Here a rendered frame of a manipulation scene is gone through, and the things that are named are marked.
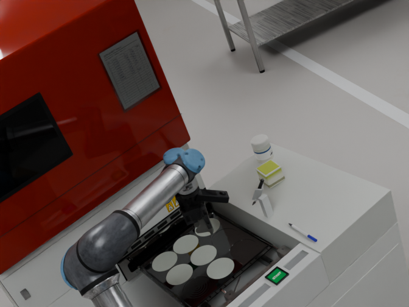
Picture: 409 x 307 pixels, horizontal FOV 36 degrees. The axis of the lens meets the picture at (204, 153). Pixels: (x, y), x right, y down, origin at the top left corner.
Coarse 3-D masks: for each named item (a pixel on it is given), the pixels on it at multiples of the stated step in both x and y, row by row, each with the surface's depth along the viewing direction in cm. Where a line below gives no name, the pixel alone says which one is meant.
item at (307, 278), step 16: (288, 256) 200; (304, 256) 199; (320, 256) 197; (288, 272) 195; (304, 272) 195; (320, 272) 199; (256, 288) 194; (272, 288) 191; (288, 288) 192; (304, 288) 197; (320, 288) 202; (240, 304) 191; (256, 304) 188; (272, 304) 190; (288, 304) 194; (304, 304) 199
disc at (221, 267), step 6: (222, 258) 219; (228, 258) 218; (210, 264) 218; (216, 264) 217; (222, 264) 216; (228, 264) 215; (210, 270) 216; (216, 270) 215; (222, 270) 214; (228, 270) 213; (210, 276) 214; (216, 276) 213; (222, 276) 212
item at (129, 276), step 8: (168, 224) 238; (176, 224) 239; (192, 224) 245; (160, 232) 236; (168, 232) 238; (152, 240) 234; (136, 248) 233; (144, 248) 233; (160, 248) 239; (128, 256) 230; (136, 256) 232; (120, 264) 229; (128, 272) 232; (136, 272) 234; (128, 280) 233
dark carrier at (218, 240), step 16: (224, 224) 234; (176, 240) 236; (208, 240) 229; (224, 240) 227; (240, 240) 224; (256, 240) 221; (224, 256) 219; (240, 256) 217; (160, 272) 224; (176, 288) 214; (192, 288) 212; (208, 288) 209; (192, 304) 206
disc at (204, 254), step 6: (204, 246) 227; (210, 246) 226; (198, 252) 226; (204, 252) 224; (210, 252) 224; (216, 252) 222; (192, 258) 224; (198, 258) 223; (204, 258) 222; (210, 258) 221; (198, 264) 220
